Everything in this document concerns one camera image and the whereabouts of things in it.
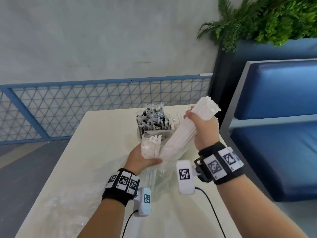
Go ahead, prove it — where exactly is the clear plastic straw bag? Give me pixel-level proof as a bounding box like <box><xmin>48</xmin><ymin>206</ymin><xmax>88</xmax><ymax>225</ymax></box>
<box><xmin>42</xmin><ymin>184</ymin><xmax>104</xmax><ymax>232</ymax></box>
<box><xmin>140</xmin><ymin>130</ymin><xmax>189</xmax><ymax>199</ymax></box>

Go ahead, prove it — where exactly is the person's right forearm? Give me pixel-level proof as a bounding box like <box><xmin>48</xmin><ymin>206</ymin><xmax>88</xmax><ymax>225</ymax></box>
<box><xmin>217</xmin><ymin>175</ymin><xmax>310</xmax><ymax>238</ymax></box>

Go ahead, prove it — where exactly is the person's right hand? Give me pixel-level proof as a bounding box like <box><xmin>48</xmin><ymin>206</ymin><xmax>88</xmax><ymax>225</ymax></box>
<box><xmin>183</xmin><ymin>105</ymin><xmax>221</xmax><ymax>150</ymax></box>

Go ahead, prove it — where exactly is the person's left hand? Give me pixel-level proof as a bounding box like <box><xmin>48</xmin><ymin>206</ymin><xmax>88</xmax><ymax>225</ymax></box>
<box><xmin>123</xmin><ymin>143</ymin><xmax>163</xmax><ymax>176</ymax></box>

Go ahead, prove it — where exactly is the black marker wristband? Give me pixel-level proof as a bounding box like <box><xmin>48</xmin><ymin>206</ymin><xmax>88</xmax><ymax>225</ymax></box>
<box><xmin>101</xmin><ymin>168</ymin><xmax>141</xmax><ymax>207</ymax></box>
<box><xmin>194</xmin><ymin>142</ymin><xmax>244</xmax><ymax>185</ymax></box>

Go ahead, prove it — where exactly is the dark planter box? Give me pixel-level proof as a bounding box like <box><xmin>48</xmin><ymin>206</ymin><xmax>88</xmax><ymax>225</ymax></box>
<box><xmin>208</xmin><ymin>38</ymin><xmax>317</xmax><ymax>127</ymax></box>

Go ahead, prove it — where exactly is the bundle of white straws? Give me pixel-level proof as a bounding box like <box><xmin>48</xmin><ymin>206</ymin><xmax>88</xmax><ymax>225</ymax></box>
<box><xmin>140</xmin><ymin>96</ymin><xmax>222</xmax><ymax>196</ymax></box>

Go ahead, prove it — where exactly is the person's left forearm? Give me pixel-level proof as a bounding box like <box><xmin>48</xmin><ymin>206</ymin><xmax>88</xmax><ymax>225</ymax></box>
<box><xmin>79</xmin><ymin>198</ymin><xmax>127</xmax><ymax>238</ymax></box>

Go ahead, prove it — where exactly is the black camera cable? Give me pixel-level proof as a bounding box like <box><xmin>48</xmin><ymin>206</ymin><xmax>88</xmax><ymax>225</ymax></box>
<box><xmin>195</xmin><ymin>187</ymin><xmax>227</xmax><ymax>238</ymax></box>
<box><xmin>121</xmin><ymin>210</ymin><xmax>138</xmax><ymax>238</ymax></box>

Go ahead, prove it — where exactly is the blue mesh railing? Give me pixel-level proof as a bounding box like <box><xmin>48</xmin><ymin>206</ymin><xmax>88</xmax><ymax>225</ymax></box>
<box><xmin>0</xmin><ymin>74</ymin><xmax>213</xmax><ymax>145</ymax></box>

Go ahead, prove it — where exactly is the blue bench seat cushion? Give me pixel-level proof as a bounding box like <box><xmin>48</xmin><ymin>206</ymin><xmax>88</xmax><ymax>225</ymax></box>
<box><xmin>230</xmin><ymin>121</ymin><xmax>317</xmax><ymax>202</ymax></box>

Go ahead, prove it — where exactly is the bundle of black straws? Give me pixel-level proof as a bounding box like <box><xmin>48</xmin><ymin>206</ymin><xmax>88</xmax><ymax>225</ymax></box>
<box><xmin>135</xmin><ymin>102</ymin><xmax>178</xmax><ymax>137</ymax></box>

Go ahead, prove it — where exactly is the blue bench backrest cushion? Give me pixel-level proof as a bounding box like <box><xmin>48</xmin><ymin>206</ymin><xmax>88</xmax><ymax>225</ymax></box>
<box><xmin>234</xmin><ymin>60</ymin><xmax>317</xmax><ymax>120</ymax></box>

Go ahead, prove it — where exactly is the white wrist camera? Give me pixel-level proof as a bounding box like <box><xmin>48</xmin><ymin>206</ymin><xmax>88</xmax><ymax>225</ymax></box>
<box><xmin>133</xmin><ymin>187</ymin><xmax>152</xmax><ymax>217</ymax></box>
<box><xmin>176</xmin><ymin>160</ymin><xmax>198</xmax><ymax>195</ymax></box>

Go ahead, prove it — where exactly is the green fern plant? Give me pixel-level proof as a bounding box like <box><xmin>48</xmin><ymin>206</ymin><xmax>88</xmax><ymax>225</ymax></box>
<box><xmin>197</xmin><ymin>0</ymin><xmax>317</xmax><ymax>52</ymax></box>

